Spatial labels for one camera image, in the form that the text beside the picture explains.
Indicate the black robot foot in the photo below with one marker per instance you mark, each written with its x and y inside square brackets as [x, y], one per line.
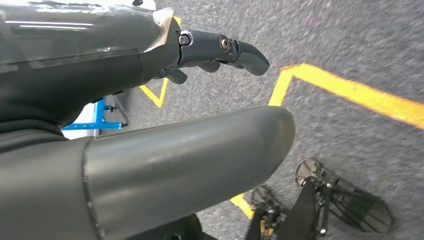
[265, 198]
[364, 208]

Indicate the blue metal shelf rack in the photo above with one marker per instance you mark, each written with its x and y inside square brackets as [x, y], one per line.
[99, 125]

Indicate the black robot right leg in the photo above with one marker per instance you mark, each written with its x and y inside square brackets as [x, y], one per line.
[255, 232]

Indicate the black robot leg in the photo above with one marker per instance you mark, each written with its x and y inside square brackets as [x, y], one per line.
[255, 232]
[298, 215]

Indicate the black robot right foot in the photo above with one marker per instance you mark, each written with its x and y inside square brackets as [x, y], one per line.
[265, 198]

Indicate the black robot left leg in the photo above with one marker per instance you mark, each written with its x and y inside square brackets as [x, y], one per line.
[298, 215]

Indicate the black robot left foot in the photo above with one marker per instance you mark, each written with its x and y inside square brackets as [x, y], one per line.
[364, 208]

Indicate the yellow floor tape square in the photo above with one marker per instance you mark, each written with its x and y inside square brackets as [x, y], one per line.
[364, 96]

